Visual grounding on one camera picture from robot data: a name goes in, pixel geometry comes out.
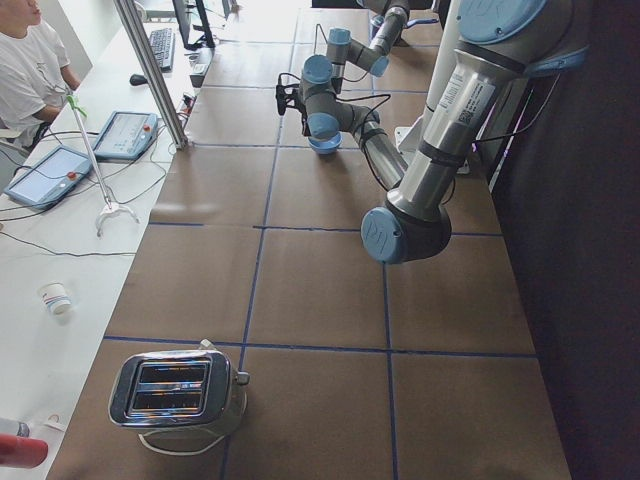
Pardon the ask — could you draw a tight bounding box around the person in white shirt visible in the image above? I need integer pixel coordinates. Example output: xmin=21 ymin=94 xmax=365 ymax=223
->
xmin=1 ymin=1 xmax=80 ymax=150

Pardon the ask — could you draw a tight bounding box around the blue saucepan with lid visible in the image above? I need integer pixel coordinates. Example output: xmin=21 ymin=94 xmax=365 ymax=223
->
xmin=394 ymin=16 xmax=442 ymax=47

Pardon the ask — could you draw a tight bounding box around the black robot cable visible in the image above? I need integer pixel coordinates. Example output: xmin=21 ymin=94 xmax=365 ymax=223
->
xmin=277 ymin=72 xmax=556 ymax=204

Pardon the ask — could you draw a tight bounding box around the far blue teach pendant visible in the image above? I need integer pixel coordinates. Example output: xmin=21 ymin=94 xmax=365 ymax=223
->
xmin=93 ymin=111 xmax=159 ymax=163

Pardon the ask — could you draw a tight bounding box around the near blue teach pendant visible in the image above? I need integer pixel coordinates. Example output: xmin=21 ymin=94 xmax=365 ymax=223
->
xmin=4 ymin=145 xmax=92 ymax=210

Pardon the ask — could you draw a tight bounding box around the paper cup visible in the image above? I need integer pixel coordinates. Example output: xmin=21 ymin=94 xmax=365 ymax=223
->
xmin=37 ymin=282 xmax=72 ymax=315

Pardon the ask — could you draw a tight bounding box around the reacher grabber tool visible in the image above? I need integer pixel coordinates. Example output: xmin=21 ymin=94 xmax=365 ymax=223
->
xmin=66 ymin=94 xmax=140 ymax=238

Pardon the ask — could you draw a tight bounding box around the aluminium frame post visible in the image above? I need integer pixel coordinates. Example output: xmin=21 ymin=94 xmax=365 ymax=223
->
xmin=114 ymin=0 xmax=188 ymax=150

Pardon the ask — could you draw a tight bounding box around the pale green chrome toaster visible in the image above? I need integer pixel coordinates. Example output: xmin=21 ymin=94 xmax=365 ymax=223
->
xmin=108 ymin=347 xmax=250 ymax=442

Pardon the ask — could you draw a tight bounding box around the blue teach pendant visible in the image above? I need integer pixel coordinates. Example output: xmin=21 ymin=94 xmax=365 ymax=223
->
xmin=4 ymin=145 xmax=92 ymax=210
xmin=93 ymin=111 xmax=159 ymax=163

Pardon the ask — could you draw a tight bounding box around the computer monitor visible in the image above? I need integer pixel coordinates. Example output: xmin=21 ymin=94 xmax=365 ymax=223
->
xmin=172 ymin=0 xmax=215 ymax=51

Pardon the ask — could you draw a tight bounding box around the blue bowl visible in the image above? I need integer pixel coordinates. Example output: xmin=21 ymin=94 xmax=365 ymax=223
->
xmin=308 ymin=132 xmax=342 ymax=155

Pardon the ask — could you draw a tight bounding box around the black keyboard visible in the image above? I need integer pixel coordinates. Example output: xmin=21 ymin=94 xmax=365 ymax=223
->
xmin=148 ymin=28 xmax=175 ymax=72

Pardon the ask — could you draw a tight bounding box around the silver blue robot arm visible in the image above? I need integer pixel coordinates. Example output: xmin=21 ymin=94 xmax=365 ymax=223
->
xmin=275 ymin=1 xmax=591 ymax=264
xmin=326 ymin=0 xmax=410 ymax=93

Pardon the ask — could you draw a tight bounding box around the red bottle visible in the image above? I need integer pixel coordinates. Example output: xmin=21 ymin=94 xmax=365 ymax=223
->
xmin=1 ymin=434 xmax=49 ymax=468

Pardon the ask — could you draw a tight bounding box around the black computer mouse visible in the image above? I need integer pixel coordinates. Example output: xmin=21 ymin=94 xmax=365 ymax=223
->
xmin=129 ymin=74 xmax=148 ymax=86

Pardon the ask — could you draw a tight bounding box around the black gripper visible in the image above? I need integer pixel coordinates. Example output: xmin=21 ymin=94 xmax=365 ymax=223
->
xmin=275 ymin=83 xmax=303 ymax=115

